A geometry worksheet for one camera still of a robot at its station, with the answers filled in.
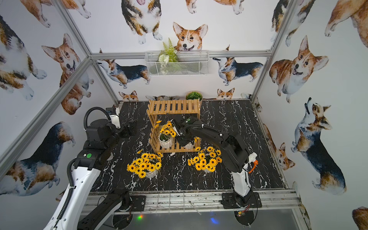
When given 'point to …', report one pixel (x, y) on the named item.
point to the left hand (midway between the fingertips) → (129, 118)
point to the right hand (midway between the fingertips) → (182, 141)
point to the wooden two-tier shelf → (171, 107)
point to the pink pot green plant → (193, 95)
